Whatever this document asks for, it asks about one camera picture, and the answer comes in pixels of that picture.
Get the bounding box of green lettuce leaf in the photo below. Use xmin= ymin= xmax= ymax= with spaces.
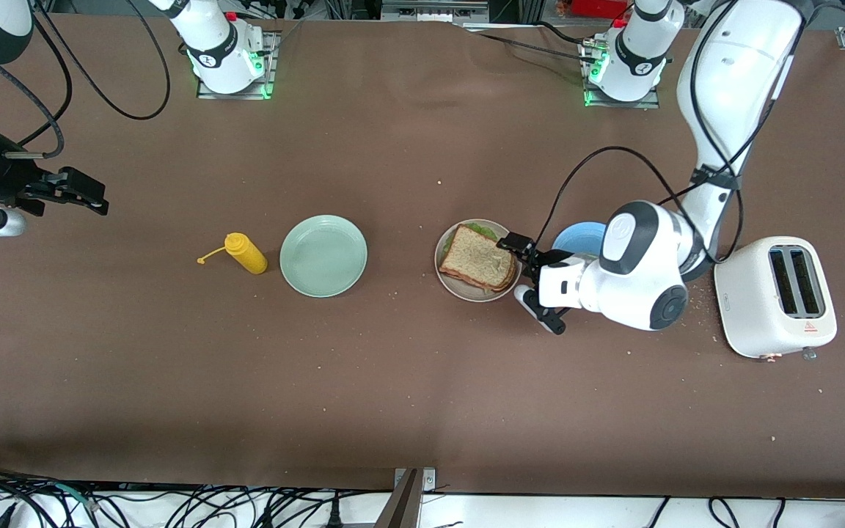
xmin=442 ymin=221 xmax=501 ymax=254

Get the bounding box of grey metal rail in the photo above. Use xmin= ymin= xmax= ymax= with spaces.
xmin=381 ymin=0 xmax=491 ymax=23

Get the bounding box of red box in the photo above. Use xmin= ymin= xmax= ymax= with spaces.
xmin=571 ymin=0 xmax=630 ymax=20

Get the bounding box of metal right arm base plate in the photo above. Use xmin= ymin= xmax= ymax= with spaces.
xmin=197 ymin=31 xmax=278 ymax=100

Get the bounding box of green round plate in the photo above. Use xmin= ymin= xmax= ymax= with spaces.
xmin=279 ymin=214 xmax=369 ymax=298

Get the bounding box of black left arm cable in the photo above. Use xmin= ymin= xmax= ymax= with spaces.
xmin=542 ymin=0 xmax=812 ymax=265

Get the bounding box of brown bread slice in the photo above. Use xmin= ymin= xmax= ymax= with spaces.
xmin=439 ymin=224 xmax=517 ymax=288
xmin=442 ymin=253 xmax=520 ymax=293

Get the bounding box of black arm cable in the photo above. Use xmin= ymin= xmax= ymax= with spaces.
xmin=30 ymin=0 xmax=172 ymax=120
xmin=0 ymin=57 xmax=65 ymax=159
xmin=542 ymin=0 xmax=812 ymax=265

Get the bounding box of metal table bracket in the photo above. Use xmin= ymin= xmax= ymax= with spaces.
xmin=373 ymin=467 xmax=438 ymax=528

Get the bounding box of black table cable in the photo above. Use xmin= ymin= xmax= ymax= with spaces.
xmin=478 ymin=33 xmax=592 ymax=61
xmin=536 ymin=21 xmax=599 ymax=45

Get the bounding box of beige round plate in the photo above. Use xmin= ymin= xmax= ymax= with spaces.
xmin=434 ymin=219 xmax=524 ymax=303

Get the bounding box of yellow squeeze bottle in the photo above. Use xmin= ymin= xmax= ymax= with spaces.
xmin=197 ymin=232 xmax=268 ymax=276

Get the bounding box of white two-slot toaster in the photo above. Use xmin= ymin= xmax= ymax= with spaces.
xmin=713 ymin=235 xmax=838 ymax=362

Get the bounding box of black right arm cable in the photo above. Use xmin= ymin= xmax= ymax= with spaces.
xmin=0 ymin=57 xmax=65 ymax=159
xmin=30 ymin=0 xmax=172 ymax=120

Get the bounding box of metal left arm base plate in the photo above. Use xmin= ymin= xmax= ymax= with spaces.
xmin=582 ymin=37 xmax=661 ymax=109

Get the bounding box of blue round plate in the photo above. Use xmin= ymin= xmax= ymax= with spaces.
xmin=552 ymin=221 xmax=609 ymax=257

